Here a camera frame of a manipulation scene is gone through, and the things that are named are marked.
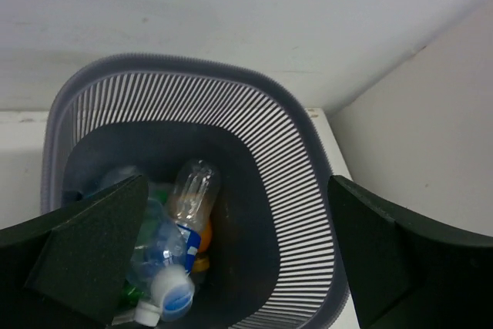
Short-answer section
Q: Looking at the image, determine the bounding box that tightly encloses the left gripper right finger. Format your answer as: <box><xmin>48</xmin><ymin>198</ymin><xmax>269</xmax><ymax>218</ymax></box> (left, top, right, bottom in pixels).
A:
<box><xmin>327</xmin><ymin>175</ymin><xmax>492</xmax><ymax>328</ymax></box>

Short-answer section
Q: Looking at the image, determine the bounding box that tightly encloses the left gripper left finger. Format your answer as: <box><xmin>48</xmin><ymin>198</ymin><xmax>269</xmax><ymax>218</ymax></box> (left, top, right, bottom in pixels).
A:
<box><xmin>1</xmin><ymin>176</ymin><xmax>148</xmax><ymax>328</ymax></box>

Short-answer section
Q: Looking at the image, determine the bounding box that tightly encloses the clear bottle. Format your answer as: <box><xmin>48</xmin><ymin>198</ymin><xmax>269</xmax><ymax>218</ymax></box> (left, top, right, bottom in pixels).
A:
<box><xmin>126</xmin><ymin>198</ymin><xmax>195</xmax><ymax>327</ymax></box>

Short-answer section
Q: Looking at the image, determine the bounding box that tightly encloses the green plastic bottle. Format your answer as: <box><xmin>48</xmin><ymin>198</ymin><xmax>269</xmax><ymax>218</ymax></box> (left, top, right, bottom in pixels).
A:
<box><xmin>121</xmin><ymin>190</ymin><xmax>169</xmax><ymax>307</ymax></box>

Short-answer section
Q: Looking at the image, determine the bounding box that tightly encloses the orange juice bottle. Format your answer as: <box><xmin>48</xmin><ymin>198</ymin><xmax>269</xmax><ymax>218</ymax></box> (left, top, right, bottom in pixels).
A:
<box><xmin>192</xmin><ymin>220</ymin><xmax>213</xmax><ymax>274</ymax></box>

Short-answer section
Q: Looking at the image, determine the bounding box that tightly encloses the blue label water bottle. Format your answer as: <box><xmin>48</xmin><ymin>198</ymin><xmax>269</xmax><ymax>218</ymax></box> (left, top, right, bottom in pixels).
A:
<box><xmin>167</xmin><ymin>159</ymin><xmax>221</xmax><ymax>274</ymax></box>

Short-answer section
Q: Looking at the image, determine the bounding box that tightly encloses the small blue cap bottle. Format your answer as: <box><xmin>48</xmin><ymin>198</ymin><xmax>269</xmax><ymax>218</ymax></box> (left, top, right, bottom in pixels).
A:
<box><xmin>63</xmin><ymin>166</ymin><xmax>142</xmax><ymax>202</ymax></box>

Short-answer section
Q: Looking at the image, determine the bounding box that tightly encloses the grey mesh waste bin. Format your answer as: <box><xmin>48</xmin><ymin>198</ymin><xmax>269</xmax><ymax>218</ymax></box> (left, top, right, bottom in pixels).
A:
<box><xmin>41</xmin><ymin>53</ymin><xmax>349</xmax><ymax>328</ymax></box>

